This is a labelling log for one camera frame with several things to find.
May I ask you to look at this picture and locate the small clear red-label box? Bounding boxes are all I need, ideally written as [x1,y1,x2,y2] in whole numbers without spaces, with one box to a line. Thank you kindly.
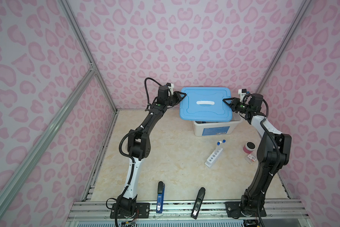
[246,154,257,164]

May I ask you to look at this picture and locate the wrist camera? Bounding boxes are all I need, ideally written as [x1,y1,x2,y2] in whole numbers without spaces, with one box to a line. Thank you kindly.
[166,83,174,96]
[238,89,250,99]

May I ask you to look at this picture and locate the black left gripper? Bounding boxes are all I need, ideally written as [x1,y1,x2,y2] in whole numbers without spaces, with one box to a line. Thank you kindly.
[165,91,187,107]

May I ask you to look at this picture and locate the aluminium corner frame post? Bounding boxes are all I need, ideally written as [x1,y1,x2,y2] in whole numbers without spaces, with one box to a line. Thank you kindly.
[57,0,118,113]
[256,0,313,94]

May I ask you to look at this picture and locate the pink white tape roll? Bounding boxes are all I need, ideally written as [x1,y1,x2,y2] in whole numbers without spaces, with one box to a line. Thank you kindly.
[243,141,256,154]

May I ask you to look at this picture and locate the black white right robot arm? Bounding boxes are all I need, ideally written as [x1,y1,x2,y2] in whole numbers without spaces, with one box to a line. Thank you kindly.
[223,92,292,219]

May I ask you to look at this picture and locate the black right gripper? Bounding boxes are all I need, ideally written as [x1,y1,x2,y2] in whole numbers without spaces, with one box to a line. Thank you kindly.
[223,98,253,115]

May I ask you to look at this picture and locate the aluminium corner frame post left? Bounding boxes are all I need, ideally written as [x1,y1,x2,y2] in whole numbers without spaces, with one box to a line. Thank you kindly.
[57,0,118,113]

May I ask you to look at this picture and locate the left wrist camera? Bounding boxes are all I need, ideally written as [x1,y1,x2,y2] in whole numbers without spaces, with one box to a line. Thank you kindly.
[166,83,174,96]

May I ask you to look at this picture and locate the white plastic storage bin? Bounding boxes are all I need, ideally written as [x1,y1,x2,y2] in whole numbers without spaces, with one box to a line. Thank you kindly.
[193,113,243,136]

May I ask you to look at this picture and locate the aluminium corner frame post right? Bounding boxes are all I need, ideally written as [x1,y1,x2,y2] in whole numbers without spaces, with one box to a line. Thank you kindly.
[256,0,313,94]

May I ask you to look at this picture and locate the aluminium diagonal frame bar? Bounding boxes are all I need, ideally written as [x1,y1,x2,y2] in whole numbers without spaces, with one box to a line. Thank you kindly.
[0,70,96,221]

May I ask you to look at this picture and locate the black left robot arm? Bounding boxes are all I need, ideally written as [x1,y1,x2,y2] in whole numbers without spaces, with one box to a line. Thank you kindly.
[114,83,187,218]

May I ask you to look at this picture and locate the blue black stapler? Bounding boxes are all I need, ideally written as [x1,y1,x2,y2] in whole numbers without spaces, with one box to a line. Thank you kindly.
[156,181,165,213]

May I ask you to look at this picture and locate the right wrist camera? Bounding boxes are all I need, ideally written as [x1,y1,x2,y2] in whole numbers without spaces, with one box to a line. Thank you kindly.
[238,89,250,99]

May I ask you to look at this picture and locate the blue plastic bin lid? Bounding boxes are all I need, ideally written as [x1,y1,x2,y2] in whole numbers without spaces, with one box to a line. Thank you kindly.
[179,87,232,122]

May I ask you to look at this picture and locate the white test tube rack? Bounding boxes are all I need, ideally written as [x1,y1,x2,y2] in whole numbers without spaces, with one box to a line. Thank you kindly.
[205,147,223,168]

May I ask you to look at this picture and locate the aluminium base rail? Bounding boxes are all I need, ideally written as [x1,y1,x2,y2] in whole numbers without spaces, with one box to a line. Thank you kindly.
[65,199,313,227]

